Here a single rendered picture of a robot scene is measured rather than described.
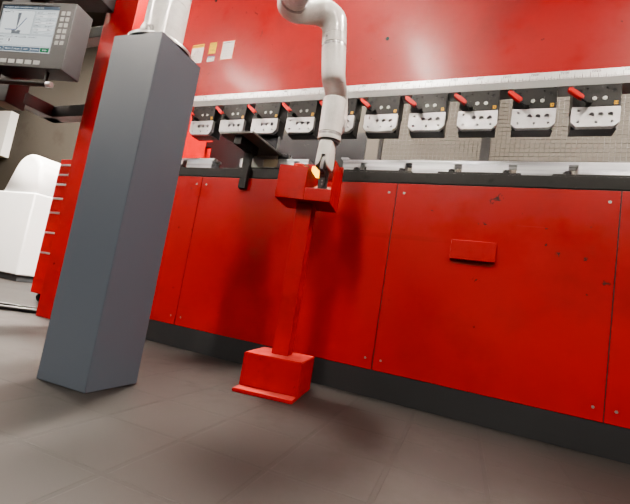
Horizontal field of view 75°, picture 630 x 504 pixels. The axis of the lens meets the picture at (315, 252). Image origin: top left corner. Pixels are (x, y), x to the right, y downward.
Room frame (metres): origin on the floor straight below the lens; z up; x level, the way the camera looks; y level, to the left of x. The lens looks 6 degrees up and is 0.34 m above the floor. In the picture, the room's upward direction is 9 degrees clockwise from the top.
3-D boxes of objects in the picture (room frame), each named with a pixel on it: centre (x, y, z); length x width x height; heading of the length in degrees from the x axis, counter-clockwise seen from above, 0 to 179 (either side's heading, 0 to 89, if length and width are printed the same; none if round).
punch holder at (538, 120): (1.52, -0.76, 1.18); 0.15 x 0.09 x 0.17; 66
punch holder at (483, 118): (1.60, -0.57, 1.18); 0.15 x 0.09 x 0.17; 66
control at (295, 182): (1.47, 0.06, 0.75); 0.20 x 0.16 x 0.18; 77
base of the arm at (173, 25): (1.20, 0.57, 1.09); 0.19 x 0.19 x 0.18
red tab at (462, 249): (1.44, -0.55, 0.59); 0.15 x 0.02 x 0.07; 66
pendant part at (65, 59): (2.04, 1.60, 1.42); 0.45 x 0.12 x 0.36; 80
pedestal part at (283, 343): (1.47, 0.06, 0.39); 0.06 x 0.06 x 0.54; 77
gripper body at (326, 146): (1.43, 0.01, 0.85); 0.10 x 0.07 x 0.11; 167
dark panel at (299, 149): (2.56, 0.32, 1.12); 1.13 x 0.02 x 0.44; 66
